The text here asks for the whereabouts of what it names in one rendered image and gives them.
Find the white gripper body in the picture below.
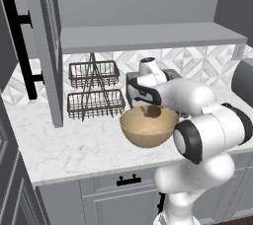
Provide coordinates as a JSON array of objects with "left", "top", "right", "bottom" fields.
[{"left": 141, "top": 103, "right": 163, "bottom": 111}]

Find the brown bread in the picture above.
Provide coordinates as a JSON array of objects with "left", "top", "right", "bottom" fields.
[{"left": 143, "top": 106, "right": 163, "bottom": 120}]

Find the tan round basket bowl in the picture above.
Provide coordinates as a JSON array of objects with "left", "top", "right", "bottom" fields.
[{"left": 119, "top": 105, "right": 181, "bottom": 149}]

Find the grey base cabinet door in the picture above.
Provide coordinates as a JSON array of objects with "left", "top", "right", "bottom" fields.
[{"left": 81, "top": 187, "right": 163, "bottom": 225}]

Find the grey base cabinet run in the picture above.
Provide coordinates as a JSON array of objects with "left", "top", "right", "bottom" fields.
[{"left": 192, "top": 151, "right": 253, "bottom": 224}]

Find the dark grey tall cabinet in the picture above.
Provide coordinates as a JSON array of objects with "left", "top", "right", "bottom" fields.
[{"left": 0, "top": 0, "right": 52, "bottom": 225}]

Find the grey toaster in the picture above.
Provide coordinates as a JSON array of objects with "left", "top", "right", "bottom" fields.
[{"left": 126, "top": 68, "right": 183, "bottom": 109}]

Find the grey drawer front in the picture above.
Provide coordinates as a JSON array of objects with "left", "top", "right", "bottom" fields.
[{"left": 78, "top": 167, "right": 160, "bottom": 197}]

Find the dark grey appliance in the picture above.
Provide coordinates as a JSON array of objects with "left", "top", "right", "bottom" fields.
[{"left": 231, "top": 58, "right": 253, "bottom": 101}]

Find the plain grey base panel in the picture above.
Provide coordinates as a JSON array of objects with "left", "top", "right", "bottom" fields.
[{"left": 35, "top": 179, "right": 87, "bottom": 225}]

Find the black two-tier wire stand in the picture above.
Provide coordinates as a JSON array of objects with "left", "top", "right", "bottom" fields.
[{"left": 66, "top": 52, "right": 127, "bottom": 121}]

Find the short black drawer handle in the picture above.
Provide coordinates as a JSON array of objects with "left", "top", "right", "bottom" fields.
[{"left": 116, "top": 174, "right": 142, "bottom": 188}]

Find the black base cabinet door handle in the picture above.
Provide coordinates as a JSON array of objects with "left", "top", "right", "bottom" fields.
[{"left": 156, "top": 191, "right": 166, "bottom": 215}]

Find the white wall outlet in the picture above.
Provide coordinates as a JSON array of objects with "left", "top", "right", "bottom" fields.
[{"left": 231, "top": 43, "right": 247, "bottom": 61}]

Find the grey wall cabinet door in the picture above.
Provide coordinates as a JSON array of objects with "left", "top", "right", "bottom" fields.
[{"left": 21, "top": 0, "right": 64, "bottom": 128}]

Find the dark grey wall cabinet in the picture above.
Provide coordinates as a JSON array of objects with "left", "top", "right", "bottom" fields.
[{"left": 212, "top": 0, "right": 253, "bottom": 39}]

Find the long black cabinet door handle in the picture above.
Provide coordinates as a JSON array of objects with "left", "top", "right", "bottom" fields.
[{"left": 0, "top": 0, "right": 45, "bottom": 101}]

